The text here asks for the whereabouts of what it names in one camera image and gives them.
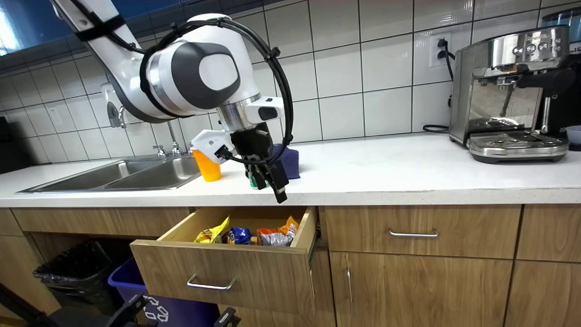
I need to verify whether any closed wooden drawer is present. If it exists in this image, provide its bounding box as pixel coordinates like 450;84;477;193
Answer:
324;205;522;260
517;204;581;263

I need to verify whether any bin with black bag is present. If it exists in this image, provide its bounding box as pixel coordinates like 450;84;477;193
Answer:
32;240;115;315

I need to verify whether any steel espresso machine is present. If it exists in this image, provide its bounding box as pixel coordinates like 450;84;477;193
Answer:
448;25;577;164

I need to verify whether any yellow snack packet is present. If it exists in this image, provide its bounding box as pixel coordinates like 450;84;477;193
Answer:
194;216;231;244

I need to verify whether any wooden cabinet door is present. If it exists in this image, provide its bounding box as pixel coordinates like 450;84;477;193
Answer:
330;252;513;327
504;259;581;327

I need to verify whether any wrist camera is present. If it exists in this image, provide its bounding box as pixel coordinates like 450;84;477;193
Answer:
190;129;237;164

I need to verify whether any steel double sink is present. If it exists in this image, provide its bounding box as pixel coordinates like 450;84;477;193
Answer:
17;154;203;194

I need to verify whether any white wall soap dispenser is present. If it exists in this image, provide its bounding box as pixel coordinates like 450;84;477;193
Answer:
100;82;131;129

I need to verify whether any open wooden drawer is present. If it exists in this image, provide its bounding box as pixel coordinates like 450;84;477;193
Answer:
130;206;319;317

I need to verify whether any blue cloth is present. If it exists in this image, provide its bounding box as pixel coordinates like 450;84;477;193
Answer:
271;144;300;180

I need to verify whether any black cable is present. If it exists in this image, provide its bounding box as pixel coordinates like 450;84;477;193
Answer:
422;40;456;134

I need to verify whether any white wall socket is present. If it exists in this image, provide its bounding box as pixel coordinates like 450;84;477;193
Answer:
428;34;453;68

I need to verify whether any orange and silver snack packet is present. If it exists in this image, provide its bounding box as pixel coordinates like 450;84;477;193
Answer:
256;216;300;247

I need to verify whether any blue recycling bin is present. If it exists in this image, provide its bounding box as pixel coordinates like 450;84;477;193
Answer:
108;258;220;327

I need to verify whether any orange plastic cup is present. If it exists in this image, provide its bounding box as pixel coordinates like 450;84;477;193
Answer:
191;147;222;183

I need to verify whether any drawer handle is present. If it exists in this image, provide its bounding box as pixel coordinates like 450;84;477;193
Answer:
187;273;237;291
389;228;440;238

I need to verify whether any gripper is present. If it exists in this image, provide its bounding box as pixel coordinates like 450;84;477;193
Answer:
230;123;290;204

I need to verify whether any chrome tap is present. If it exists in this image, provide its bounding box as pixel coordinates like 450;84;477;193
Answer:
152;120;185;158

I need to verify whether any blue snack packet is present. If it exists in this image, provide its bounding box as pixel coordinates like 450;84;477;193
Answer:
226;227;252;245

